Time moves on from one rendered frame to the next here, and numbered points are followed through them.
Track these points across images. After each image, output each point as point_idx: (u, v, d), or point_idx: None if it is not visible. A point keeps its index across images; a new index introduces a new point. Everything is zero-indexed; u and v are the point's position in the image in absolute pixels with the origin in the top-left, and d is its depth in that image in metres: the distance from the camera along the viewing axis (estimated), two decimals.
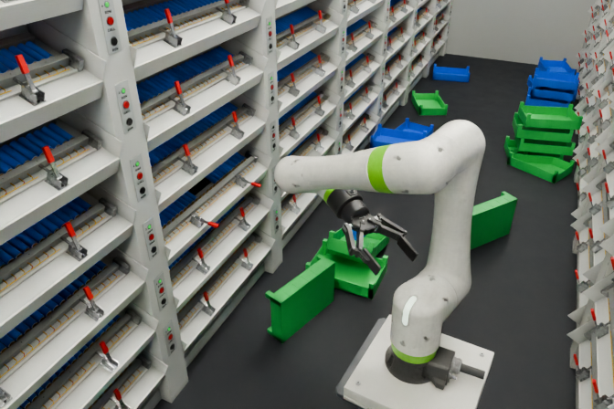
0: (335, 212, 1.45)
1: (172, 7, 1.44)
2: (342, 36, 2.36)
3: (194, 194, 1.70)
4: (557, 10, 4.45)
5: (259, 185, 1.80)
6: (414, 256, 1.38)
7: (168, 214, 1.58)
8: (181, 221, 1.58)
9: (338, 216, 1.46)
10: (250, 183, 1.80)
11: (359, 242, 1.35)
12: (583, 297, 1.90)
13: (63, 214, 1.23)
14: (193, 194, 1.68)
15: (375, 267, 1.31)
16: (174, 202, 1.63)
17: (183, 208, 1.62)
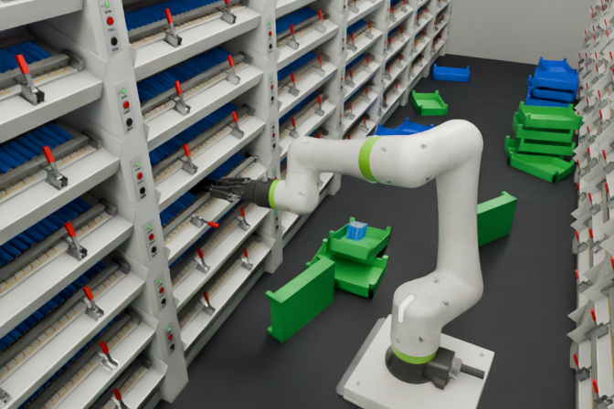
0: None
1: (172, 7, 1.44)
2: (342, 36, 2.36)
3: (194, 194, 1.70)
4: (557, 10, 4.45)
5: None
6: (196, 183, 1.69)
7: (168, 214, 1.58)
8: (181, 221, 1.58)
9: None
10: None
11: (225, 180, 1.67)
12: (583, 297, 1.90)
13: (63, 214, 1.23)
14: (193, 194, 1.68)
15: (204, 181, 1.70)
16: (174, 202, 1.63)
17: (183, 208, 1.62)
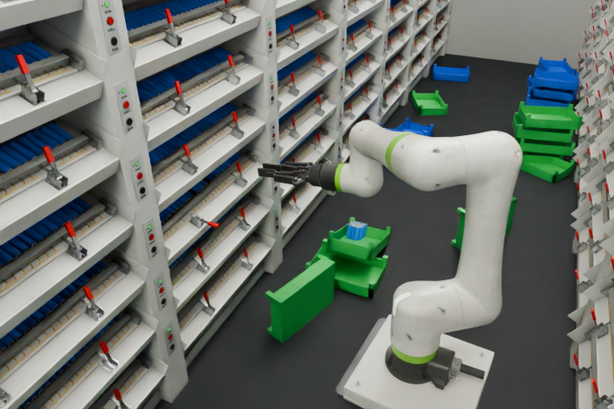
0: (321, 179, 1.61)
1: (172, 7, 1.44)
2: (342, 36, 2.36)
3: (194, 194, 1.70)
4: (557, 10, 4.45)
5: (239, 162, 1.79)
6: None
7: (164, 212, 1.58)
8: (178, 218, 1.58)
9: (320, 173, 1.62)
10: (239, 172, 1.80)
11: None
12: (583, 297, 1.90)
13: (63, 214, 1.23)
14: (189, 192, 1.68)
15: (261, 173, 1.74)
16: None
17: (179, 205, 1.62)
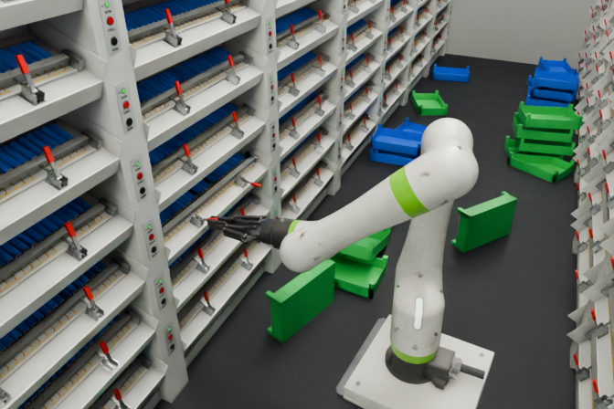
0: (272, 238, 1.45)
1: (172, 7, 1.44)
2: (342, 36, 2.36)
3: (194, 194, 1.70)
4: (557, 10, 4.45)
5: (259, 185, 1.80)
6: None
7: (167, 213, 1.58)
8: (180, 220, 1.58)
9: (270, 231, 1.45)
10: (250, 183, 1.80)
11: None
12: (583, 297, 1.90)
13: (63, 214, 1.23)
14: (192, 194, 1.68)
15: (211, 225, 1.58)
16: (174, 201, 1.63)
17: (182, 207, 1.62)
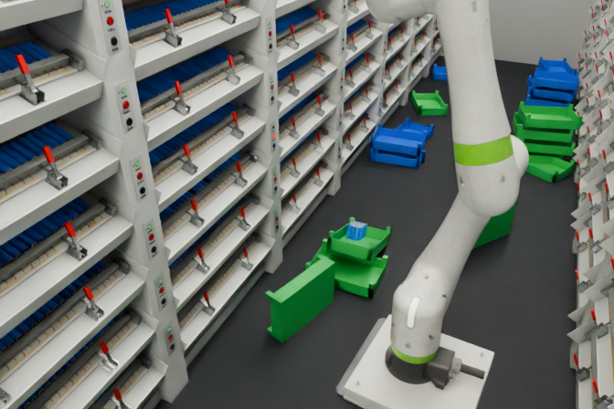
0: None
1: (172, 7, 1.44)
2: (342, 36, 2.36)
3: (194, 194, 1.70)
4: (557, 10, 4.45)
5: (239, 162, 1.79)
6: None
7: (164, 211, 1.58)
8: (176, 217, 1.58)
9: None
10: (239, 172, 1.80)
11: None
12: (583, 297, 1.90)
13: (63, 214, 1.23)
14: (189, 192, 1.68)
15: None
16: None
17: (179, 205, 1.62)
